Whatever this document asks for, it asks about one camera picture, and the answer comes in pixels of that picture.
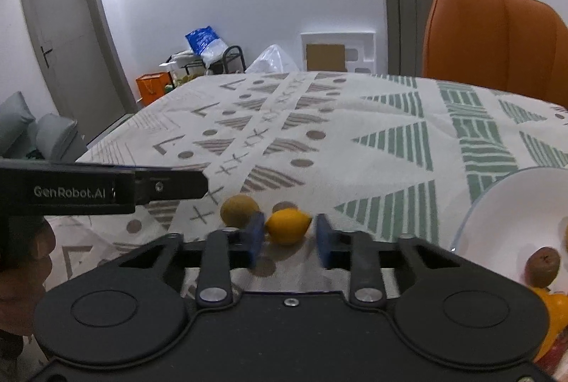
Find grey sofa cushion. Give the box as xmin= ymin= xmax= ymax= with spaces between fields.
xmin=1 ymin=92 xmax=87 ymax=163

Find brown-green round fruit back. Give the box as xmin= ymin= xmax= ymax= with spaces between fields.
xmin=220 ymin=193 xmax=260 ymax=228

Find clear plastic bag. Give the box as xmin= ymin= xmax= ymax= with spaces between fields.
xmin=246 ymin=44 xmax=299 ymax=74

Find orange leather chair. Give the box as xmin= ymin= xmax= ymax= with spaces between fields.
xmin=422 ymin=0 xmax=567 ymax=107

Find patterned white tablecloth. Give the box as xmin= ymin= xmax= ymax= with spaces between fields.
xmin=47 ymin=72 xmax=567 ymax=287

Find white enamel plate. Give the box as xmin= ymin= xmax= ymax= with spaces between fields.
xmin=448 ymin=165 xmax=568 ymax=378

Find small yellow lemon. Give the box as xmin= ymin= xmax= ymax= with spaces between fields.
xmin=265 ymin=208 xmax=312 ymax=246

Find red apple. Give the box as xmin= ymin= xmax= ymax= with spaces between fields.
xmin=525 ymin=246 xmax=561 ymax=289
xmin=536 ymin=339 xmax=567 ymax=376

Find grey side door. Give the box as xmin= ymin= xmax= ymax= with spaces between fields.
xmin=21 ymin=0 xmax=137 ymax=143

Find orange box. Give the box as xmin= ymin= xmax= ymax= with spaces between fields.
xmin=136 ymin=71 xmax=173 ymax=106

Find person's left hand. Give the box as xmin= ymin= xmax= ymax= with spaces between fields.
xmin=1 ymin=222 xmax=56 ymax=336

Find white foam packaging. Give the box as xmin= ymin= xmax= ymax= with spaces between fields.
xmin=300 ymin=31 xmax=376 ymax=73

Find large orange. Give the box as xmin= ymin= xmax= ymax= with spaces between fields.
xmin=530 ymin=287 xmax=568 ymax=362

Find blue white plastic bag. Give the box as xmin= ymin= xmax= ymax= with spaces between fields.
xmin=186 ymin=26 xmax=228 ymax=67

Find black metal rack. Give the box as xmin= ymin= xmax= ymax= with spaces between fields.
xmin=164 ymin=44 xmax=247 ymax=86

